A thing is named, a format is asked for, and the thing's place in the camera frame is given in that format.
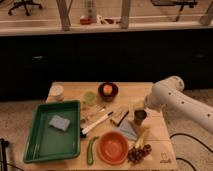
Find black office chair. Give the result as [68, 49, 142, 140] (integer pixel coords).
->
[8, 0, 43, 16]

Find green chili pepper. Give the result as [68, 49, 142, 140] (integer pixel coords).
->
[87, 136, 99, 165]

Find dark metal cup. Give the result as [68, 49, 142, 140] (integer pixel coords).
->
[134, 110, 147, 126]

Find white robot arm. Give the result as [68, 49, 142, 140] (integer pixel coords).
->
[133, 76, 213, 135]

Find green plastic tray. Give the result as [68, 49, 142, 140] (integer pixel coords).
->
[23, 100, 80, 163]

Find clear thin pen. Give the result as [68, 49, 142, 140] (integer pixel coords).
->
[80, 106, 106, 123]

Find orange plastic bowl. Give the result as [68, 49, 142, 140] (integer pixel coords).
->
[97, 131, 129, 165]

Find wooden block brush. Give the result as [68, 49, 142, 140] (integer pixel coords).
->
[110, 106, 129, 126]

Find green translucent cup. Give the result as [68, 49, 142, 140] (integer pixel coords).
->
[84, 91, 96, 106]

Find dark grape bunch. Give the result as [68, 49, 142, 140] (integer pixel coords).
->
[127, 144, 152, 164]

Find blue grey cloth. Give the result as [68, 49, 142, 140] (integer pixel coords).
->
[118, 120, 138, 141]

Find red small dish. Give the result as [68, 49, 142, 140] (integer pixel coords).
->
[80, 18, 92, 25]

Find black cable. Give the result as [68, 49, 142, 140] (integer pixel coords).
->
[169, 132, 213, 171]

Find orange fruit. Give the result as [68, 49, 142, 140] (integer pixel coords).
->
[103, 85, 113, 95]

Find dark brown bowl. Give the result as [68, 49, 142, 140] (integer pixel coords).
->
[98, 82, 118, 102]

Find white paper cup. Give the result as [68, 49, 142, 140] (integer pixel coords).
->
[50, 85, 64, 101]

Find black stand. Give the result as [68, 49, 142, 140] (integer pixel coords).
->
[0, 138, 9, 171]

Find blue sponge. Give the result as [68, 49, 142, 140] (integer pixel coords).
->
[49, 115, 70, 131]

